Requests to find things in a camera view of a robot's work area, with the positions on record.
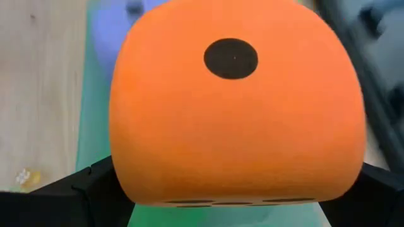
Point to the teal translucent plastic bin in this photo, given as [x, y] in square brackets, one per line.
[94, 126]

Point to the orange foam die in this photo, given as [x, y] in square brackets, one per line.
[236, 126]

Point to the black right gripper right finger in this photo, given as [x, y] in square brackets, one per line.
[372, 205]

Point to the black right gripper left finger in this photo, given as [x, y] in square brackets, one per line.
[63, 208]

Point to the purple foam die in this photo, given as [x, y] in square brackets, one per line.
[110, 31]

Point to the small yellow translucent die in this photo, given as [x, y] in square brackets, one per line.
[35, 177]

